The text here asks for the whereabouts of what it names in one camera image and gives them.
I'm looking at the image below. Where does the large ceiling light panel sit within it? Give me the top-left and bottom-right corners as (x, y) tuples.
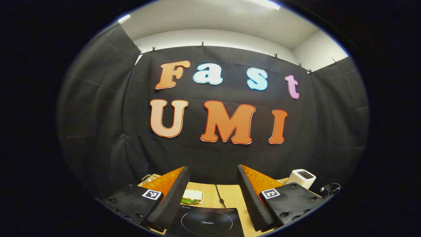
(260, 0), (282, 10)

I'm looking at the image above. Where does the black power cable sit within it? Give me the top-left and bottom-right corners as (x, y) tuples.
(214, 184), (227, 208)

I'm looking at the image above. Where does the black induction cooktop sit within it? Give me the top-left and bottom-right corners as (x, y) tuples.
(166, 205), (245, 237)

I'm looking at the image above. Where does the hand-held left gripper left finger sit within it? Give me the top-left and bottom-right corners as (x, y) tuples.
(97, 166), (190, 231)

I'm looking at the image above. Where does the sandwich on white plate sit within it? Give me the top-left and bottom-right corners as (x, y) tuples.
(181, 189), (204, 205)

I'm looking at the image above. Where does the white toaster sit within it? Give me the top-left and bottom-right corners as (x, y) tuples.
(285, 169), (317, 190)

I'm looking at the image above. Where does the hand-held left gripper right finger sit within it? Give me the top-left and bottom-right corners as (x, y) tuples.
(237, 164), (324, 232)

